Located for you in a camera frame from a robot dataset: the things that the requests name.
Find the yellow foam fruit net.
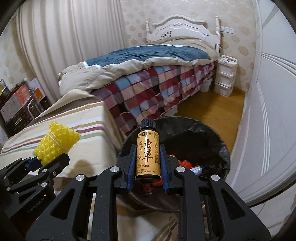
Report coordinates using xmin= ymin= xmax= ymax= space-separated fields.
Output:
xmin=33 ymin=121 xmax=81 ymax=166

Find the red plastic bag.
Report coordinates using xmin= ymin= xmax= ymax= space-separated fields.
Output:
xmin=143 ymin=160 xmax=199 ymax=193

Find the brown bottle yellow label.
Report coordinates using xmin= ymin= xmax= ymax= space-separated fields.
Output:
xmin=136 ymin=118 xmax=161 ymax=184

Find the white camel milk powder sachet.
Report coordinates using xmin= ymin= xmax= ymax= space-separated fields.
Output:
xmin=190 ymin=166 xmax=203 ymax=175

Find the black bagged trash bin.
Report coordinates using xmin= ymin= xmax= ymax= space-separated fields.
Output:
xmin=118 ymin=116 xmax=230 ymax=212

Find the striped beige table cloth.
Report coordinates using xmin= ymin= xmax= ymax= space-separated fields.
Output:
xmin=1 ymin=90 xmax=178 ymax=240

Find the cardboard box with orange print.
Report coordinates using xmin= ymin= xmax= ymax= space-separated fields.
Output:
xmin=1 ymin=78 xmax=44 ymax=123

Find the white wardrobe door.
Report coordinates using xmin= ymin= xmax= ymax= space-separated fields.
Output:
xmin=225 ymin=0 xmax=296 ymax=207

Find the beige and teal duvet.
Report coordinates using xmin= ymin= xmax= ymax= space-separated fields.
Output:
xmin=59 ymin=36 xmax=220 ymax=96

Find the red plaid bed sheet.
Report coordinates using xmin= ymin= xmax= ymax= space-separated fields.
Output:
xmin=92 ymin=63 xmax=215 ymax=133

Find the cream pleated curtain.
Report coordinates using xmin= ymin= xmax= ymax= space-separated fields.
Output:
xmin=16 ymin=1 xmax=128 ymax=104

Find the white plastic drawer unit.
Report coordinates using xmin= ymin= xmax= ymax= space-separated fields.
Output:
xmin=214 ymin=55 xmax=238 ymax=97

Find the white wooden bed headboard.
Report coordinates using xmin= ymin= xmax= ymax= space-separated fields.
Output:
xmin=145 ymin=15 xmax=221 ymax=53

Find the white wall socket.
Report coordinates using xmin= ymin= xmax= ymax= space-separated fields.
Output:
xmin=221 ymin=26 xmax=235 ymax=34

